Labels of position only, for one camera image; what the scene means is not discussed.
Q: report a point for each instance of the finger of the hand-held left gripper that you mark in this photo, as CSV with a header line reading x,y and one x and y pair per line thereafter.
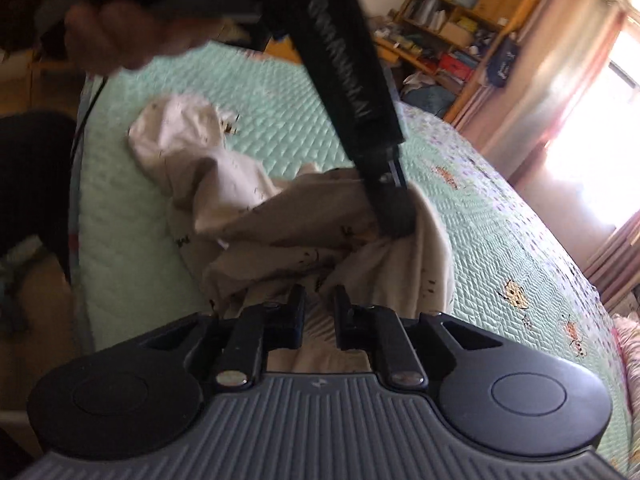
x,y
392,205

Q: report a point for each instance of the floral comforter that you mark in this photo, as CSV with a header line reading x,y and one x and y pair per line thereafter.
x,y
630,345

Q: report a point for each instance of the bright window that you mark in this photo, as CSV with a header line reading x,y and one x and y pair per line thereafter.
x,y
615,135

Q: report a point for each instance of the pink curtain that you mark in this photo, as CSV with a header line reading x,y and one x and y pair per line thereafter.
x,y
615,265
550,60

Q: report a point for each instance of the navy hanging bag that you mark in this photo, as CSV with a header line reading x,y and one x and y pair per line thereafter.
x,y
502,62

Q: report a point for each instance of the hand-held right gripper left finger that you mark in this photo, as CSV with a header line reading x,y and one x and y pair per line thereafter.
x,y
298,320

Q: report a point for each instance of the wooden bookshelf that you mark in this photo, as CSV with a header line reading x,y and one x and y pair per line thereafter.
x,y
500,0

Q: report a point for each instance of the green quilted bedspread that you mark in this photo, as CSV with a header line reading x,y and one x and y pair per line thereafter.
x,y
280,125

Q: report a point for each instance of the red box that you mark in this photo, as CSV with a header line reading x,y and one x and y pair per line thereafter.
x,y
457,65

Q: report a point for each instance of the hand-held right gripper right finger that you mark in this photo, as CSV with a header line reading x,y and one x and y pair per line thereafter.
x,y
341,320

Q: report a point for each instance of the blue fabric bag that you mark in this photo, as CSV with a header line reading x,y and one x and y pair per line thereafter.
x,y
430,100

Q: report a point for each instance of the person's black pants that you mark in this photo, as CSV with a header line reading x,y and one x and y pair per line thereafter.
x,y
30,175

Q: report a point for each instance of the person's left hand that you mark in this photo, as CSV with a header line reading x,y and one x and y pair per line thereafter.
x,y
130,37

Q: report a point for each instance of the wooden desk with drawers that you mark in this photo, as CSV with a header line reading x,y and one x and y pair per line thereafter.
x,y
415,60

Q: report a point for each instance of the cream smiley print garment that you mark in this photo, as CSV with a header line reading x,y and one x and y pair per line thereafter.
x,y
250,210

